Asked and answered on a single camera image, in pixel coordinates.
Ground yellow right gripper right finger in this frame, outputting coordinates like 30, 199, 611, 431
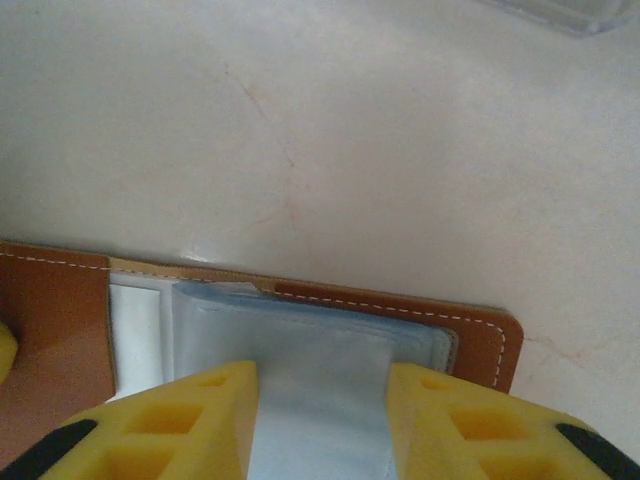
386, 363, 640, 480

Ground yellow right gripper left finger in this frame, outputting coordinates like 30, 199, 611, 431
0, 360, 259, 480

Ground brown leather card holder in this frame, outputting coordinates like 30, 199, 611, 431
0, 240, 525, 480

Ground white credit card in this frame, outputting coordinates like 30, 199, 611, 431
108, 271, 175, 397

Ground clear acrylic card box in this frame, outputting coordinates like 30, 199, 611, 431
477, 0, 640, 39

